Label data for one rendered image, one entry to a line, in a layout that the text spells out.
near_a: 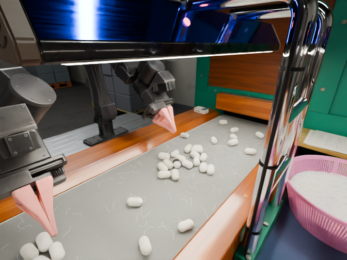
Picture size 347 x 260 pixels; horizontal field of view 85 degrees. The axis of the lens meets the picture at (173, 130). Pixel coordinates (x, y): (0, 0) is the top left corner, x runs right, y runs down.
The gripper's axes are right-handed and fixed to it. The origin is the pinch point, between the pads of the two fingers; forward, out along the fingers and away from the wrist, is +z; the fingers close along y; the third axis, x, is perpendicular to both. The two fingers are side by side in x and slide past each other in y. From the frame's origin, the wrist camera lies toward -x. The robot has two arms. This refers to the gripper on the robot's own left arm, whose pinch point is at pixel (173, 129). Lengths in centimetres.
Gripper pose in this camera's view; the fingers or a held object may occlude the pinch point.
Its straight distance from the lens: 58.6
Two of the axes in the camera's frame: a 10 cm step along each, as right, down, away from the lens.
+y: 6.7, -3.0, 6.8
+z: 5.7, 8.0, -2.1
